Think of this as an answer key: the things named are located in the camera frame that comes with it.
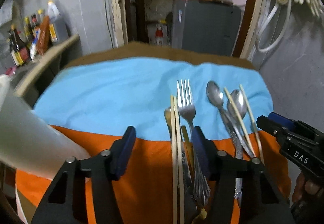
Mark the silver spoon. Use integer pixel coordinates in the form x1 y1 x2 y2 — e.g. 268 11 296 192
226 89 255 159
206 81 243 159

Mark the white utensil holder cup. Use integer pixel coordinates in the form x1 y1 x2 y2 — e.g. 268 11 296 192
1 75 90 180

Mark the silver fork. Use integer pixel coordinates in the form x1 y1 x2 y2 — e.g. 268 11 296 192
177 80 210 208

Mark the right hand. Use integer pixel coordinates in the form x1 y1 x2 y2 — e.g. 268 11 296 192
292 172 323 203

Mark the gold spoon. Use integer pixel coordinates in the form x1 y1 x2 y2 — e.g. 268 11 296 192
181 126 207 224

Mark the blue cloth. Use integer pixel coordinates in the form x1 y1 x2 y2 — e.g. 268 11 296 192
33 57 274 141

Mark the orange cloth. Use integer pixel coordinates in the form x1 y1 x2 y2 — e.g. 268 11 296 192
16 126 291 223

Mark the silver butter knife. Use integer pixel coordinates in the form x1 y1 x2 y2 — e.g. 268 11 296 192
164 107 172 139

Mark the red white bottle on floor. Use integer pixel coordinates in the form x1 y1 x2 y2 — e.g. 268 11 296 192
155 23 164 46

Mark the dark soy sauce bottle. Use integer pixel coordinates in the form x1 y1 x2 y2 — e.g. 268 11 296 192
11 24 30 66

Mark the brown sauce pouch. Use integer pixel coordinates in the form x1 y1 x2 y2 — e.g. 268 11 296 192
36 15 50 56

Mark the large vinegar jug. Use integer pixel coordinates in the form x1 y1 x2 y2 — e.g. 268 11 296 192
47 1 69 45

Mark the white hose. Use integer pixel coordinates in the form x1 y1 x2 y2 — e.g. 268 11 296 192
255 0 295 53

